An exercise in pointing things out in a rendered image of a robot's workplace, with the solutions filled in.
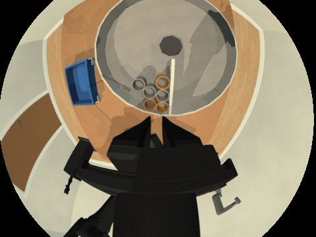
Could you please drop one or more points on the blue open-top bin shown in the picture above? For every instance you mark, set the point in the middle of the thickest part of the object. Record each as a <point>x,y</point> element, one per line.
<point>80,79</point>

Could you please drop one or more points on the bronze bushing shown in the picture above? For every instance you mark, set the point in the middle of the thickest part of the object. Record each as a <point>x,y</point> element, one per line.
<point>148,106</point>
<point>164,86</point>
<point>162,109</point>

